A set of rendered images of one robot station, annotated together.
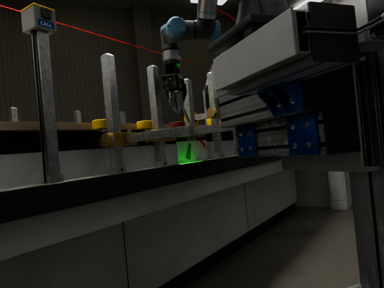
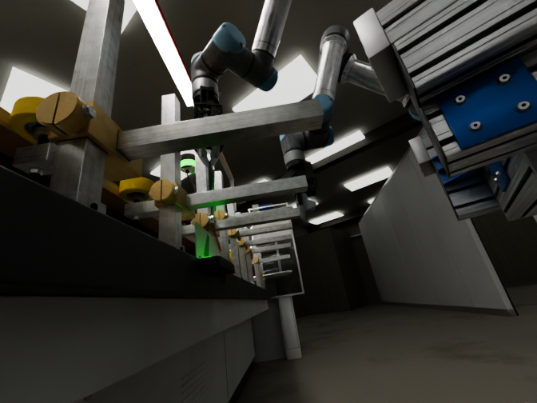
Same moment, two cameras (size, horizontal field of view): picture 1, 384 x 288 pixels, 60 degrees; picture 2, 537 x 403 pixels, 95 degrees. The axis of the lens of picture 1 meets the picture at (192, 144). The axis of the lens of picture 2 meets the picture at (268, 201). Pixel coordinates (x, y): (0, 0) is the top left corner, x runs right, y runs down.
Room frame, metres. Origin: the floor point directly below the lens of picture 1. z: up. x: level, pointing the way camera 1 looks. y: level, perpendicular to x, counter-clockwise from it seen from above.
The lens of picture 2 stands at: (0.87, 0.23, 0.58)
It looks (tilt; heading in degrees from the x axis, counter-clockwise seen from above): 22 degrees up; 327
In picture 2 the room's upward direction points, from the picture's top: 9 degrees counter-clockwise
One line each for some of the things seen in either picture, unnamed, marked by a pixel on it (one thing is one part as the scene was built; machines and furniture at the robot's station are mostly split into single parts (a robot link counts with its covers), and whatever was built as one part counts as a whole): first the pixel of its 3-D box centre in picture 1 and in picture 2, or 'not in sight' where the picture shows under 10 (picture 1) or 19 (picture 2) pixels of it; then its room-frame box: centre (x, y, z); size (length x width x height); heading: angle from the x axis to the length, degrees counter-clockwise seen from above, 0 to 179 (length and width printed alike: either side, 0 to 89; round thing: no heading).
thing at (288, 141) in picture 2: not in sight; (292, 142); (1.46, -0.30, 1.12); 0.09 x 0.08 x 0.11; 54
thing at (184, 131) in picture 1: (142, 137); (172, 139); (1.18, 0.18, 0.82); 0.43 x 0.03 x 0.04; 56
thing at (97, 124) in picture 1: (103, 133); (43, 142); (1.29, 0.34, 0.85); 0.08 x 0.08 x 0.11
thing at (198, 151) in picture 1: (193, 151); (211, 250); (1.57, 0.00, 0.75); 0.26 x 0.01 x 0.10; 146
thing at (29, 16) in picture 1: (39, 22); not in sight; (0.98, 0.42, 1.18); 0.07 x 0.07 x 0.08; 56
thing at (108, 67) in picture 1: (112, 119); (93, 89); (1.20, 0.28, 0.90); 0.03 x 0.03 x 0.48; 56
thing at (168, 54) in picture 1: (172, 57); (206, 94); (1.38, 0.05, 1.15); 0.08 x 0.08 x 0.05
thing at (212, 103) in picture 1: (215, 115); (221, 220); (1.82, -0.14, 0.94); 0.03 x 0.03 x 0.48; 56
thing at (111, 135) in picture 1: (119, 139); (98, 141); (1.22, 0.27, 0.82); 0.13 x 0.06 x 0.05; 146
